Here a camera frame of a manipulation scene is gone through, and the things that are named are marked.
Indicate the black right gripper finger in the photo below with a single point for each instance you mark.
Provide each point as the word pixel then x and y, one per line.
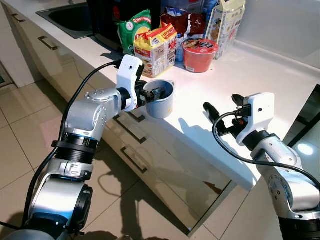
pixel 212 113
pixel 238 100

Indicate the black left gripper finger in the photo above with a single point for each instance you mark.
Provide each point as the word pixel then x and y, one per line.
pixel 156 93

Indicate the grey mug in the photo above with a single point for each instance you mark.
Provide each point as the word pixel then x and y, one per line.
pixel 161 107

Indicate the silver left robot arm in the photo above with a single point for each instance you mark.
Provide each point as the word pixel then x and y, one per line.
pixel 87 112

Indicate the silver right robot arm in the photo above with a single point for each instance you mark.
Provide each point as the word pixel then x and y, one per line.
pixel 282 165

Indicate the yellow red noodle multipack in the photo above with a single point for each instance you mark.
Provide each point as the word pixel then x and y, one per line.
pixel 155 50

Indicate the red cup noodle bowl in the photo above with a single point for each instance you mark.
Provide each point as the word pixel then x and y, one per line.
pixel 200 56

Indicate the green snack packet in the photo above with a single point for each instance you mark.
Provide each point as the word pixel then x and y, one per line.
pixel 131 30

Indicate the white kitchen base cabinet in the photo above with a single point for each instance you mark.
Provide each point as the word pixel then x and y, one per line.
pixel 165 165

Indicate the tall white noodle package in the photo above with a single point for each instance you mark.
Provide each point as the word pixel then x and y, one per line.
pixel 226 27

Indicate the dark red snack packet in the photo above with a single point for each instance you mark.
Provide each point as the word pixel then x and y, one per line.
pixel 187 22

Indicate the black kitchen appliance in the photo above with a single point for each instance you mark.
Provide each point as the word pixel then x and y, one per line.
pixel 105 20

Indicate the steel kitchen sink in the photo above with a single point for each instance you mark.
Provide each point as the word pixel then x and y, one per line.
pixel 70 20

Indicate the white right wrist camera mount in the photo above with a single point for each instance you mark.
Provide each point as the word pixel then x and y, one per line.
pixel 260 112

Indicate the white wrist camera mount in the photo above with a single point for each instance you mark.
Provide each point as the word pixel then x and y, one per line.
pixel 260 112
pixel 129 72

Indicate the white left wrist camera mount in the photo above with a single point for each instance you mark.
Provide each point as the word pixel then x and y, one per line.
pixel 129 72

